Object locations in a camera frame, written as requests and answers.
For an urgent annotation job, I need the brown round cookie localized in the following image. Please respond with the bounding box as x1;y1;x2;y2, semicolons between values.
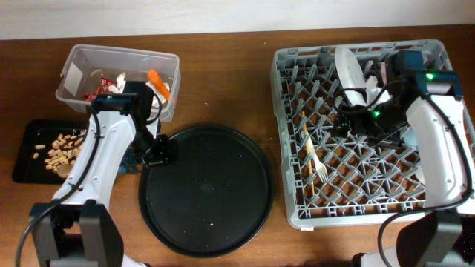
57;164;73;179

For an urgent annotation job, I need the round black tray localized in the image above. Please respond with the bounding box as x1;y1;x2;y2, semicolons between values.
138;125;275;258

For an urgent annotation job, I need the wooden chopstick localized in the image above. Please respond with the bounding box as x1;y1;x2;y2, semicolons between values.
301;111;315;197

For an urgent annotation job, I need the pink bowl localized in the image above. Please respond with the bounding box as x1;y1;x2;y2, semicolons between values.
380;62;387;85

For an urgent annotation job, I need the red foil snack wrapper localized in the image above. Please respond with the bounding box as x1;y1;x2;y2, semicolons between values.
82;78;114;102

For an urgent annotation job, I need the black rectangular tray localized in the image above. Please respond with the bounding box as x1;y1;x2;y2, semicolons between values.
12;119;88;185

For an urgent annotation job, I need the clear plastic bin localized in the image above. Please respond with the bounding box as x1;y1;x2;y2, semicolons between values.
56;44;181;122

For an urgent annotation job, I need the grey dishwasher rack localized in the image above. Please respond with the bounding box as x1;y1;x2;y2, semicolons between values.
269;38;475;231

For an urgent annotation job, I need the light blue cup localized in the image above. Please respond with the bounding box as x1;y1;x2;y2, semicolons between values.
403;128;418;147

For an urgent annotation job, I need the peanut shells pile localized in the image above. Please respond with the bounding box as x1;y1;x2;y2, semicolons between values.
32;129;86;175

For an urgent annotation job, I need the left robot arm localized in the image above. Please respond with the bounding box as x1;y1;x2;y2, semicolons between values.
23;82;170;267

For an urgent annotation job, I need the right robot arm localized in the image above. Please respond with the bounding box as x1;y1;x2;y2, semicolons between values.
332;47;474;266

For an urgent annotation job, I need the white plastic fork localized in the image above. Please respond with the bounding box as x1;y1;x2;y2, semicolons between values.
305;133;328;182

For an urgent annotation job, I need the orange carrot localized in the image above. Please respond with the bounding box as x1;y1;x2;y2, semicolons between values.
147;70;171;100

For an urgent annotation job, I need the grey plate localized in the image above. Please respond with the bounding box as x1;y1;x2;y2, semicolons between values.
335;47;367;106

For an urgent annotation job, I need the white cup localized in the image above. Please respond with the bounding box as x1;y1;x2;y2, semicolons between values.
415;167;425;185

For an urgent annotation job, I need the white paper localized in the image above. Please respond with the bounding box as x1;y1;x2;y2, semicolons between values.
109;73;171;101

